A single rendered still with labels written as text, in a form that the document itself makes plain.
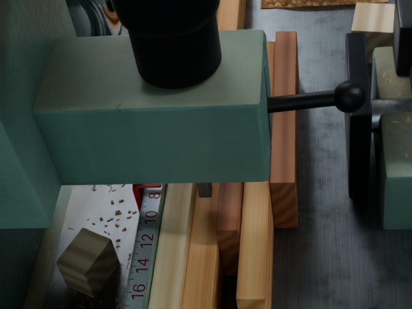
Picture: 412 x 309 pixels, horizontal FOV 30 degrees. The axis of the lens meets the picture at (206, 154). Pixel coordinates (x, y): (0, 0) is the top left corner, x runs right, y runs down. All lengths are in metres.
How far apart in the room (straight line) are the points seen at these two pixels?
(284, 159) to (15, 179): 0.20
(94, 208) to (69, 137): 0.29
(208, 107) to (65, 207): 0.36
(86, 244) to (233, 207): 0.19
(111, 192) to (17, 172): 0.32
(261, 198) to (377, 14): 0.24
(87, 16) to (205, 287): 0.23
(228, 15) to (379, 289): 0.30
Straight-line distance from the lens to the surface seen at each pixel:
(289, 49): 0.65
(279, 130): 0.58
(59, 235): 0.75
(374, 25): 0.70
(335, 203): 0.60
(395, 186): 0.55
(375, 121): 0.58
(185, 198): 0.55
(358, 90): 0.47
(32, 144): 0.46
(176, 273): 0.51
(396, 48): 0.60
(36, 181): 0.47
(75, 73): 0.48
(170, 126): 0.45
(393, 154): 0.55
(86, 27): 0.61
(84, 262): 0.68
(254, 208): 0.54
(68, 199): 0.78
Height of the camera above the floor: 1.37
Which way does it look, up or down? 47 degrees down
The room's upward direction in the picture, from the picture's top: 11 degrees counter-clockwise
